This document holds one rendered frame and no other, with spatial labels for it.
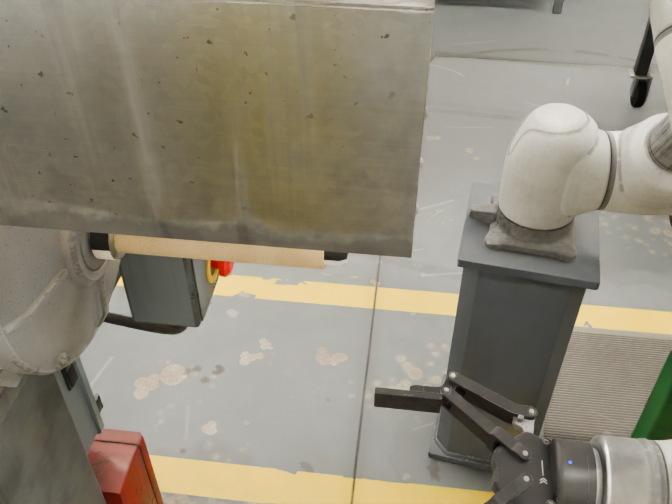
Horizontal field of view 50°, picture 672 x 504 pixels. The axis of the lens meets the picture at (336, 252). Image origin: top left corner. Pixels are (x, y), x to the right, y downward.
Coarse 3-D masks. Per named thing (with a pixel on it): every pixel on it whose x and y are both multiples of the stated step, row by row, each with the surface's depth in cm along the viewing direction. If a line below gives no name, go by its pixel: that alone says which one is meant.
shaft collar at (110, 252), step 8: (96, 240) 60; (104, 240) 60; (112, 240) 61; (96, 248) 61; (104, 248) 61; (112, 248) 61; (96, 256) 62; (104, 256) 62; (112, 256) 61; (120, 256) 63
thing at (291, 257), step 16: (128, 240) 61; (144, 240) 61; (160, 240) 61; (176, 240) 60; (192, 240) 60; (176, 256) 62; (192, 256) 61; (208, 256) 61; (224, 256) 61; (240, 256) 60; (256, 256) 60; (272, 256) 60; (288, 256) 60; (304, 256) 60; (320, 256) 59
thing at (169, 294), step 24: (120, 264) 92; (144, 264) 92; (168, 264) 91; (192, 264) 92; (144, 288) 95; (168, 288) 94; (192, 288) 94; (144, 312) 98; (168, 312) 97; (192, 312) 96
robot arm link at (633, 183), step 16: (640, 128) 128; (656, 128) 123; (624, 144) 131; (640, 144) 127; (656, 144) 122; (624, 160) 130; (640, 160) 126; (656, 160) 124; (624, 176) 130; (640, 176) 127; (656, 176) 125; (608, 192) 133; (624, 192) 132; (640, 192) 130; (656, 192) 128; (608, 208) 137; (624, 208) 136; (640, 208) 135; (656, 208) 134
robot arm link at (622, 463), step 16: (608, 448) 67; (624, 448) 67; (640, 448) 67; (656, 448) 67; (608, 464) 66; (624, 464) 66; (640, 464) 66; (656, 464) 66; (608, 480) 65; (624, 480) 65; (640, 480) 65; (656, 480) 65; (608, 496) 65; (624, 496) 65; (640, 496) 65; (656, 496) 64
